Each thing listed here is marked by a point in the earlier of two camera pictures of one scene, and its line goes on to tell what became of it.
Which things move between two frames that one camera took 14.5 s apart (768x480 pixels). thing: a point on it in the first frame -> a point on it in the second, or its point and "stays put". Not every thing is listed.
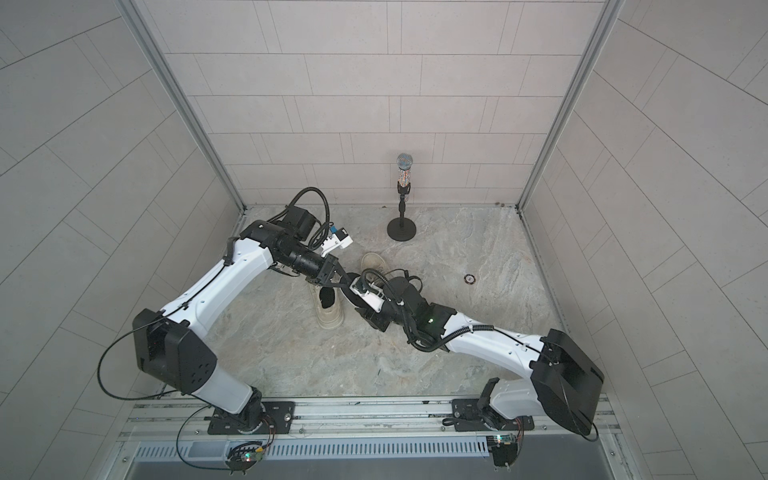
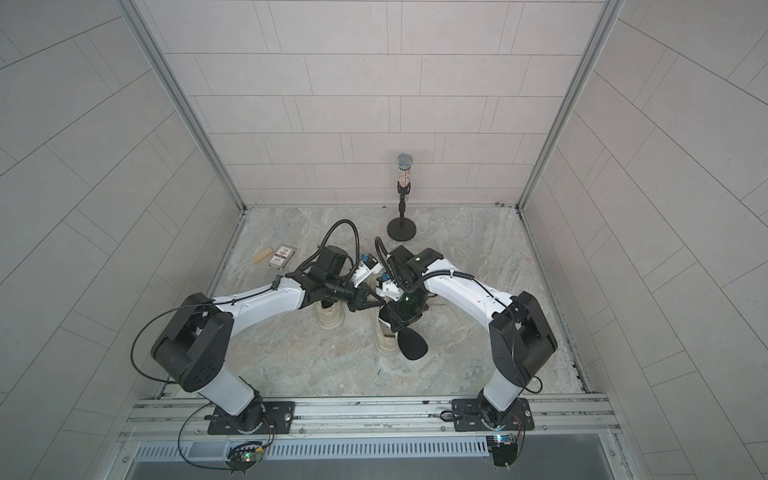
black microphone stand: (403, 229) stays put
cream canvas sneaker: (332, 317) stays put
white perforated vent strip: (321, 448) stays put
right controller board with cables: (504, 451) stays put
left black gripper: (326, 269) -> (360, 302)
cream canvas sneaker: (372, 260) -> (386, 340)
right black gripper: (375, 319) -> (400, 317)
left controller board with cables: (244, 456) stays put
